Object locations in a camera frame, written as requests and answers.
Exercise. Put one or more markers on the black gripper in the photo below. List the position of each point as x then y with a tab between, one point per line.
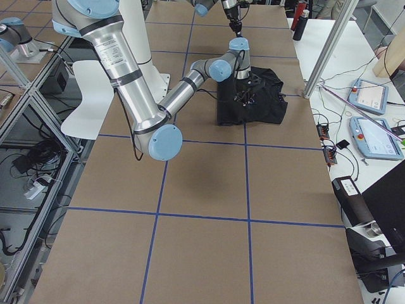
244	87
231	13

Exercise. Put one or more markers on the black printed t-shirt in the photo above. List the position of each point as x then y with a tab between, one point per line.
269	105

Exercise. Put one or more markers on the black water bottle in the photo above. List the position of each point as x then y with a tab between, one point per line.
301	25

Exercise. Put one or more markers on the red water bottle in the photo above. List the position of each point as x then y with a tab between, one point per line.
300	7

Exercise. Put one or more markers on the reacher grabber stick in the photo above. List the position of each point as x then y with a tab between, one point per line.
386	130

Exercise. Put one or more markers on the far blue teach pendant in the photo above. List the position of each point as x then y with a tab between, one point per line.
369	96

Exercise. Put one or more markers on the blue teach pendant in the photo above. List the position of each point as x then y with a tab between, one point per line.
372	142
369	96

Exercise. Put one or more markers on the near blue teach pendant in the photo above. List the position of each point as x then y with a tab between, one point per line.
372	142

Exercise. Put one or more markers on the white chair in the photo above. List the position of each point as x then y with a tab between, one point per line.
97	94

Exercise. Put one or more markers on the black box device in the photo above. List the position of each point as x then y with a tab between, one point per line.
353	208

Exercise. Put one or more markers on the black monitor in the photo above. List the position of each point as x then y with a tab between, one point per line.
385	200

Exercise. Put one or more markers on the aluminium frame post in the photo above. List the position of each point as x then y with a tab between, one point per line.
329	46

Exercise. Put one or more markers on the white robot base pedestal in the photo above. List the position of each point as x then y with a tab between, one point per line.
134	30

